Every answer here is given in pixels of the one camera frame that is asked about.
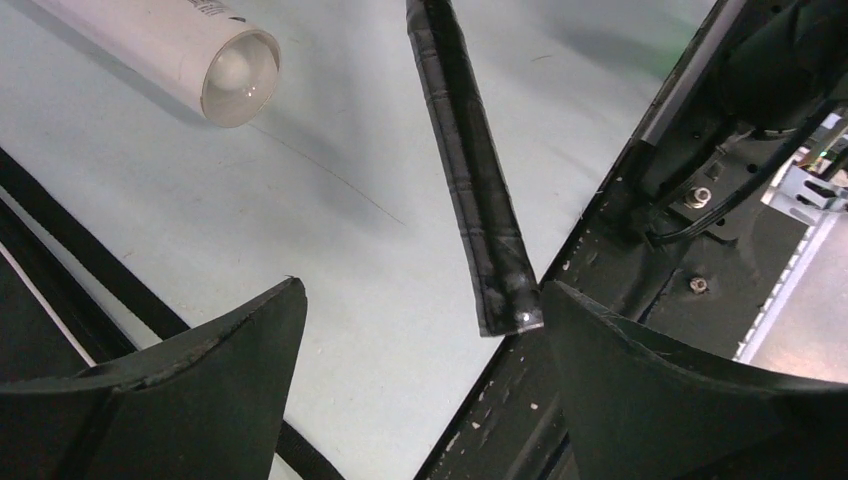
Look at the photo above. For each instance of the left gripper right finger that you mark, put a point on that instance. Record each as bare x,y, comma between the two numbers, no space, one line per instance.
639,404

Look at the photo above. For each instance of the white shuttlecock tube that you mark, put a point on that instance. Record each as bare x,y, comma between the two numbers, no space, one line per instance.
202,53

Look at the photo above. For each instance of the white slotted cable duct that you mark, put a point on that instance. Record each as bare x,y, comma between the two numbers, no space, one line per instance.
783,289

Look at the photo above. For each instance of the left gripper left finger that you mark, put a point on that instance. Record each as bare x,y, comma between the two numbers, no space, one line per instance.
205,404

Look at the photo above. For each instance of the black sport racket bag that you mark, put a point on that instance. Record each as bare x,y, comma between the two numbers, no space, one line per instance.
51,327

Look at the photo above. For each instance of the badminton racket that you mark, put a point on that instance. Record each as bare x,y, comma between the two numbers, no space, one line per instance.
504,284

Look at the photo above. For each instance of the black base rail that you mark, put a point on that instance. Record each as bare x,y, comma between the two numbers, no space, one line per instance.
703,292

